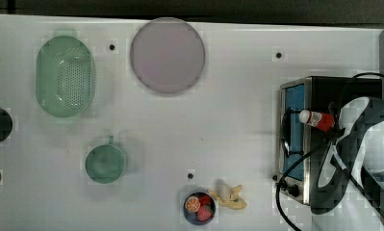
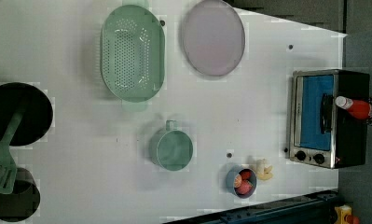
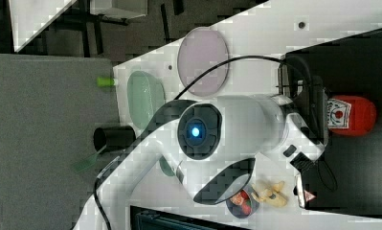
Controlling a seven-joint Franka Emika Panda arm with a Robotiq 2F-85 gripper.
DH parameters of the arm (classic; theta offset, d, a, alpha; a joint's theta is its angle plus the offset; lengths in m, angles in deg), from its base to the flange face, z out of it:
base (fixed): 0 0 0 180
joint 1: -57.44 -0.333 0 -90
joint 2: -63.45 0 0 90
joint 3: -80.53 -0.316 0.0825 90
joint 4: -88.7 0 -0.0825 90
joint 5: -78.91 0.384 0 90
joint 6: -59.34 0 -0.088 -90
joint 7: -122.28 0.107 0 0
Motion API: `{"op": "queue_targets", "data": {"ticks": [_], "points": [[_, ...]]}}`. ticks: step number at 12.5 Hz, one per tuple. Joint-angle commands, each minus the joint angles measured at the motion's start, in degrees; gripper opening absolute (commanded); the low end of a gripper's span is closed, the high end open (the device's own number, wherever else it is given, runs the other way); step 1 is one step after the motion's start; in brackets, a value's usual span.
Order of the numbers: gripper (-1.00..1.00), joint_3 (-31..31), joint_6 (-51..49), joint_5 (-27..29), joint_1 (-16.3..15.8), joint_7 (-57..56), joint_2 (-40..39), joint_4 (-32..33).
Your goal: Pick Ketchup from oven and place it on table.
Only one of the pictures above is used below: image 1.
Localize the red ketchup bottle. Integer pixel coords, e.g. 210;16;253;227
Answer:
299;110;334;132

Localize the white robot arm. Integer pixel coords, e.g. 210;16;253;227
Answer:
310;96;384;231

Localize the grey round plate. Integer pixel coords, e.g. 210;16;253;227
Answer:
130;17;205;94

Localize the peeled banana toy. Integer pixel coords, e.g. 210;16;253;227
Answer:
207;184;247;210

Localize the blue bowl with fruit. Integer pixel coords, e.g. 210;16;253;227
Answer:
183;192;217;225

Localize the green mug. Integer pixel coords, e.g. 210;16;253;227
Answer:
85;136;127;184

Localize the green perforated colander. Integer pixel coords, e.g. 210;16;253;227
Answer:
36;35;96;117

